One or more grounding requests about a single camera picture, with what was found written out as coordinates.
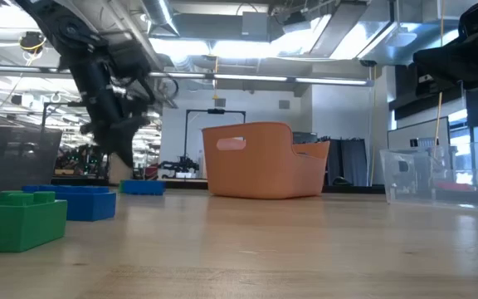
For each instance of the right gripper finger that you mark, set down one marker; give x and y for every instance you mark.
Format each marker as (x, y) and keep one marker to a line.
(459, 60)

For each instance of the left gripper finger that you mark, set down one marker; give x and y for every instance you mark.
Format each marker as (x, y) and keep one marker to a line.
(96, 133)
(127, 139)

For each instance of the green toy brick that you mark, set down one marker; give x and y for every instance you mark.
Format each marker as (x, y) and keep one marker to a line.
(120, 187)
(15, 228)

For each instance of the blue toy brick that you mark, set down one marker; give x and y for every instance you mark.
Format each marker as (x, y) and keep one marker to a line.
(143, 187)
(89, 205)

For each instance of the black background robot arm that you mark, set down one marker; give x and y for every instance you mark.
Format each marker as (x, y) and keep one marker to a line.
(181, 166)

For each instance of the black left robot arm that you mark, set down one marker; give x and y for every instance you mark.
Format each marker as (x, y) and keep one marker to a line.
(73, 29)

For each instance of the grey plastic bin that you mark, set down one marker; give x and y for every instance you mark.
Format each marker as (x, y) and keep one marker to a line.
(15, 158)

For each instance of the white board panel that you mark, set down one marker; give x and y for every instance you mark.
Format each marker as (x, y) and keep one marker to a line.
(413, 133)

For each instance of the clear plastic container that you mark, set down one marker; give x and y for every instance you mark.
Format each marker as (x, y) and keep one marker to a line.
(413, 178)

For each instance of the long ceiling light bar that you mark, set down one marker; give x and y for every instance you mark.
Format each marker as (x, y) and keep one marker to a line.
(243, 77)

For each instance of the orange plastic basket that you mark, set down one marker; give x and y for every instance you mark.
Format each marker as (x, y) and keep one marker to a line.
(259, 166)

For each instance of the grey curtain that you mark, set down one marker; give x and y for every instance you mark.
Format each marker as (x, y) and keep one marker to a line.
(347, 162)

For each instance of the grey ceiling box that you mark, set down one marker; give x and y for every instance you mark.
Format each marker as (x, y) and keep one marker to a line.
(255, 23)

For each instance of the black aluminium table frame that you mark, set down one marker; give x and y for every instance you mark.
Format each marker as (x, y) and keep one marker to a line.
(181, 183)

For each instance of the silver ventilation duct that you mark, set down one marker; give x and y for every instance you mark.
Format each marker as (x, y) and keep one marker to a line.
(160, 16)

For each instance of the black background frame with camera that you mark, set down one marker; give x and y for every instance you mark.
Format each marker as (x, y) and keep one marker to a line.
(216, 111)

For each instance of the grey square wall speaker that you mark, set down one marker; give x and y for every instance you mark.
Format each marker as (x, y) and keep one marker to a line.
(220, 102)
(284, 104)

